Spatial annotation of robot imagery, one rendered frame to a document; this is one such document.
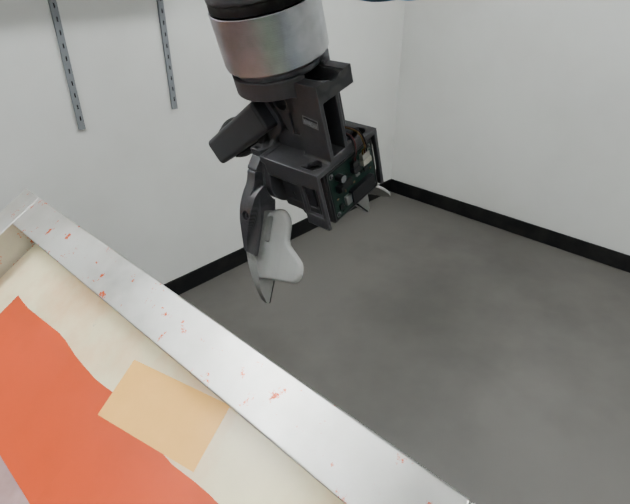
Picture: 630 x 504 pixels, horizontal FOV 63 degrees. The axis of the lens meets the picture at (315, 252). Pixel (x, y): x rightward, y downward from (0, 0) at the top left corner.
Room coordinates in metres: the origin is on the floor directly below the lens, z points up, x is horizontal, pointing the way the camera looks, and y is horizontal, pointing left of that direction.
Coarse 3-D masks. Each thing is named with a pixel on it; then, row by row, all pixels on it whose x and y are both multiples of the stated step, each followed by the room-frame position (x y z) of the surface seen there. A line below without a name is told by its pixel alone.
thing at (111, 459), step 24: (96, 432) 0.26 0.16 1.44; (120, 432) 0.26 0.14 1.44; (96, 456) 0.25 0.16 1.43; (120, 456) 0.24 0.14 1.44; (144, 456) 0.24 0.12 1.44; (72, 480) 0.23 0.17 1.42; (96, 480) 0.23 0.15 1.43; (120, 480) 0.23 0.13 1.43; (144, 480) 0.22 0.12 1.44; (168, 480) 0.22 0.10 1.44; (192, 480) 0.21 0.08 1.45
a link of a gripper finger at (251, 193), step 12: (252, 180) 0.38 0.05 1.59; (252, 192) 0.38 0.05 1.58; (264, 192) 0.38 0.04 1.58; (240, 204) 0.38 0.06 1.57; (252, 204) 0.37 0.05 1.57; (264, 204) 0.38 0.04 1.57; (240, 216) 0.38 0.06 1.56; (252, 216) 0.38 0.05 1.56; (252, 228) 0.38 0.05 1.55; (252, 240) 0.38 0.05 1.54; (252, 252) 0.38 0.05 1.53
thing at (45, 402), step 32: (0, 320) 0.40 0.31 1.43; (32, 320) 0.39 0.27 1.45; (0, 352) 0.36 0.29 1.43; (32, 352) 0.35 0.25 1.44; (64, 352) 0.34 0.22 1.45; (0, 384) 0.33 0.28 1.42; (32, 384) 0.32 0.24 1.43; (64, 384) 0.31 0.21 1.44; (96, 384) 0.30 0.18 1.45; (0, 416) 0.30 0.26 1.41; (32, 416) 0.29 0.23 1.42; (64, 416) 0.28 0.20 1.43; (96, 416) 0.28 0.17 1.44; (0, 448) 0.27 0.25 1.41; (32, 448) 0.27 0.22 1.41; (64, 448) 0.26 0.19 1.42; (0, 480) 0.25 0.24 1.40; (32, 480) 0.24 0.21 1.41
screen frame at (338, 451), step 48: (0, 240) 0.46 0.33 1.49; (48, 240) 0.43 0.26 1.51; (96, 240) 0.41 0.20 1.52; (96, 288) 0.35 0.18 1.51; (144, 288) 0.34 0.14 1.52; (192, 336) 0.28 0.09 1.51; (240, 384) 0.24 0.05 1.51; (288, 384) 0.23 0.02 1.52; (288, 432) 0.20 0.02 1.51; (336, 432) 0.19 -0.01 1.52; (336, 480) 0.17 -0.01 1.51; (384, 480) 0.17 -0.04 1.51; (432, 480) 0.16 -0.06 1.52
